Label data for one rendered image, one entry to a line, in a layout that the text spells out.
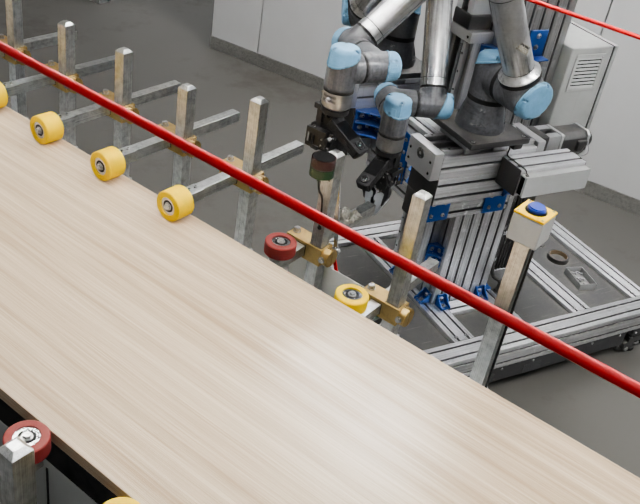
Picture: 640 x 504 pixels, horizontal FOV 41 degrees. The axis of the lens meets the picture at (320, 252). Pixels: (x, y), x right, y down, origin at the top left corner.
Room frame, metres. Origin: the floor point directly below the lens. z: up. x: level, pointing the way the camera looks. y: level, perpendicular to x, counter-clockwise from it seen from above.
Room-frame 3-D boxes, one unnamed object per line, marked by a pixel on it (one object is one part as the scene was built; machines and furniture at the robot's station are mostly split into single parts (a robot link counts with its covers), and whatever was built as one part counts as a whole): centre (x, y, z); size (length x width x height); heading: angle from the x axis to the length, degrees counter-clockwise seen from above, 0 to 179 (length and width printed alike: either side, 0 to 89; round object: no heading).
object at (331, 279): (1.84, -0.03, 0.75); 0.26 x 0.01 x 0.10; 58
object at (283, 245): (1.76, 0.10, 0.85); 0.08 x 0.08 x 0.11
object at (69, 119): (2.26, 0.67, 0.95); 0.50 x 0.04 x 0.04; 148
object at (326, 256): (1.84, 0.03, 0.85); 0.13 x 0.06 x 0.05; 58
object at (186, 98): (2.10, 0.43, 0.88); 0.03 x 0.03 x 0.48; 58
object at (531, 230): (1.56, -0.43, 1.18); 0.07 x 0.07 x 0.08; 58
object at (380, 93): (2.23, -0.13, 1.12); 0.11 x 0.11 x 0.08; 12
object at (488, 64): (2.37, -0.41, 1.20); 0.13 x 0.12 x 0.14; 33
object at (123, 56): (2.23, 0.64, 0.90); 0.03 x 0.03 x 0.48; 58
